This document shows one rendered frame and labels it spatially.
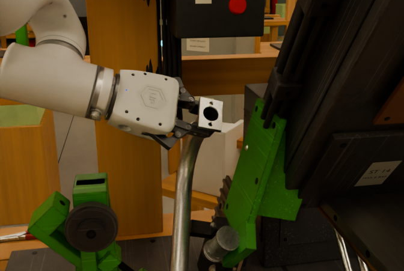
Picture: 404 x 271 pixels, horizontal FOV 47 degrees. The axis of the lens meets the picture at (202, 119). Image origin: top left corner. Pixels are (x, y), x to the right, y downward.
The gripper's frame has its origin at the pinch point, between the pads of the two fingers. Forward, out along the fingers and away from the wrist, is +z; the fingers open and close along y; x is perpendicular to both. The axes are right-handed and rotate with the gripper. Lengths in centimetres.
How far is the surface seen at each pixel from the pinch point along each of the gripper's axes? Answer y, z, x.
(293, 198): -12.5, 14.0, -5.0
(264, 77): 26.8, 21.7, 19.4
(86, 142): 137, 7, 330
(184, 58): 27.3, 1.9, 21.7
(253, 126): -1.5, 7.3, -4.5
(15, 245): -15, -24, 50
